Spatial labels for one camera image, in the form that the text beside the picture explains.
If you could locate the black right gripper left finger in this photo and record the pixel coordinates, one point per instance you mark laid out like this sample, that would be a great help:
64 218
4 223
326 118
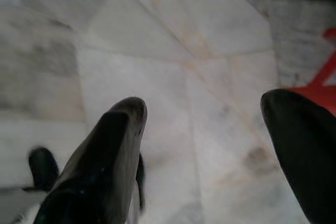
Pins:
105 169

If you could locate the red plastic stool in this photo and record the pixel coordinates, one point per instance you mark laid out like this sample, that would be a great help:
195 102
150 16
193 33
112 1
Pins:
319 85

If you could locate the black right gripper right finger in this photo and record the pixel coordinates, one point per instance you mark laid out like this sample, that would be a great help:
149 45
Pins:
307 150

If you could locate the black right robot foot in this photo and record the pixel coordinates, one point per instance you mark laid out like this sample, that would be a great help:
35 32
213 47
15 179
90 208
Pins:
43 167

